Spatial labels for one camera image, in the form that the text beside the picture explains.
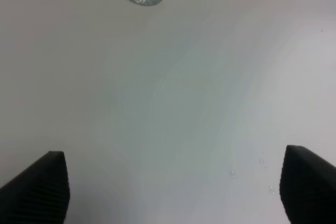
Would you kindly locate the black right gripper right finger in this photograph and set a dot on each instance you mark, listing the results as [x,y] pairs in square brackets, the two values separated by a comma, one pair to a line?
[307,186]

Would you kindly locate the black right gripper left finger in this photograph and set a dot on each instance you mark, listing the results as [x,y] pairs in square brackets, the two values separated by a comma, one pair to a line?
[39,194]

